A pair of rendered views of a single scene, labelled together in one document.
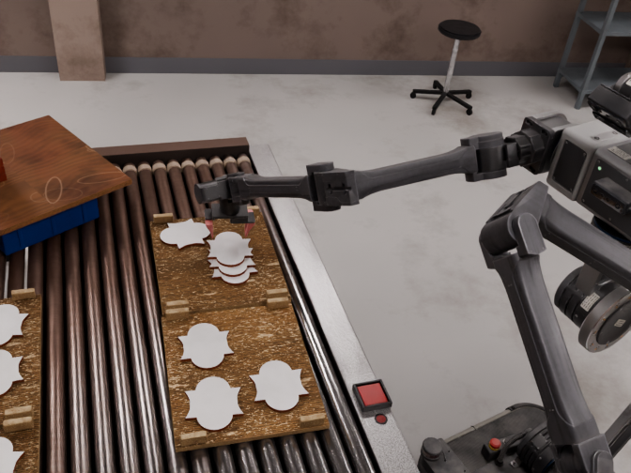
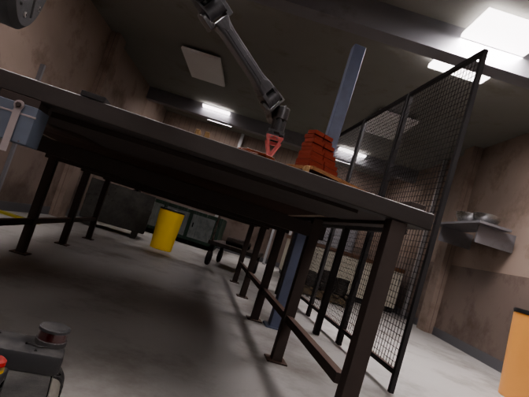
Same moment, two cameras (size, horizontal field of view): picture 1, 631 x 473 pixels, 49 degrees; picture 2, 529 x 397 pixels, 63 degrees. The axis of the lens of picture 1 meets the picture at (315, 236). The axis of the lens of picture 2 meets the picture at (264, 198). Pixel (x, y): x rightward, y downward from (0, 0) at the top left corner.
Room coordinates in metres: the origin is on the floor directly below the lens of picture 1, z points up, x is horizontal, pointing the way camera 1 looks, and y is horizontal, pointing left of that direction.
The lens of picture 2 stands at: (2.03, -1.39, 0.67)
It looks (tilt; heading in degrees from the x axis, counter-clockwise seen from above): 5 degrees up; 103
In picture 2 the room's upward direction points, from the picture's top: 17 degrees clockwise
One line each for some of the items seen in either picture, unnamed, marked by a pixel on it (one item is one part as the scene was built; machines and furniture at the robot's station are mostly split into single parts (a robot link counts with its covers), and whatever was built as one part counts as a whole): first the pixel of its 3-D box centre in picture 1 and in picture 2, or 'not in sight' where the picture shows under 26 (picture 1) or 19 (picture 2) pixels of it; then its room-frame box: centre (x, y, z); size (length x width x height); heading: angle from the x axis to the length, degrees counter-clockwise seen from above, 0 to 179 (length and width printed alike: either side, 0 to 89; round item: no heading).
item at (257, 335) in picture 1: (239, 369); not in sight; (1.14, 0.15, 0.93); 0.41 x 0.35 x 0.02; 18
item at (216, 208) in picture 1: (229, 204); (277, 128); (1.60, 0.25, 1.09); 0.10 x 0.07 x 0.07; 104
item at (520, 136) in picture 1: (523, 147); not in sight; (1.46, -0.47, 1.45); 0.09 x 0.08 x 0.12; 34
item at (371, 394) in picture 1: (372, 395); not in sight; (1.11, -0.18, 0.92); 0.06 x 0.06 x 0.01; 21
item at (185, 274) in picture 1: (216, 259); not in sight; (1.54, 0.28, 0.93); 0.41 x 0.35 x 0.02; 19
